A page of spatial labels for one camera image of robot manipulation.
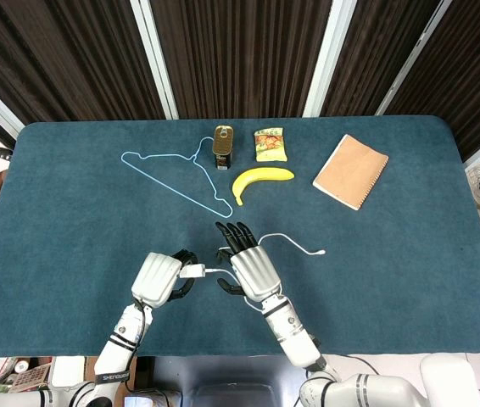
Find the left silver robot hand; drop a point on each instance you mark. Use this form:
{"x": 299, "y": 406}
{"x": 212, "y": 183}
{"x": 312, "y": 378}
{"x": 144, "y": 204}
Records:
{"x": 158, "y": 277}

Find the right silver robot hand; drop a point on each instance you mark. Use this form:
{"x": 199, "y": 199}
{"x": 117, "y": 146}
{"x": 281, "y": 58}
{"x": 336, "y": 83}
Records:
{"x": 250, "y": 263}

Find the white plastic cable plug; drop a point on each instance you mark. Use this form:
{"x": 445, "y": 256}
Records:
{"x": 192, "y": 271}

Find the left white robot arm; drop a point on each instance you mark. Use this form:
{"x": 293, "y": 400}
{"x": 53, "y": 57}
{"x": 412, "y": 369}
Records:
{"x": 113, "y": 352}

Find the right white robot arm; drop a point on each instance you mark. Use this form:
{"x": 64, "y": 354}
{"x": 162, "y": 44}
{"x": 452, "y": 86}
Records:
{"x": 350, "y": 373}

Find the teal table cloth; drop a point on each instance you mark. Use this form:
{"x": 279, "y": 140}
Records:
{"x": 240, "y": 237}

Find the yellow banana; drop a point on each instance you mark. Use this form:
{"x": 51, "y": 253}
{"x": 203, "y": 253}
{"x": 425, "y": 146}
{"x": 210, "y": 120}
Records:
{"x": 257, "y": 177}

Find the yellow snack packet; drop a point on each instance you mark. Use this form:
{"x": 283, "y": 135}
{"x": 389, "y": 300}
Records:
{"x": 270, "y": 145}

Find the black and gold tin can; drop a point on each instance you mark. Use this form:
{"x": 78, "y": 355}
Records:
{"x": 223, "y": 146}

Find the brown spiral notebook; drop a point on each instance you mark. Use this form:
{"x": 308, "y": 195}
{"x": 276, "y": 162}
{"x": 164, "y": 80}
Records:
{"x": 350, "y": 171}

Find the white sneaker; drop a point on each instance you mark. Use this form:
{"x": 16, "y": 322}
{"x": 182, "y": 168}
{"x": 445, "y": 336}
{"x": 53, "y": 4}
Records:
{"x": 477, "y": 186}

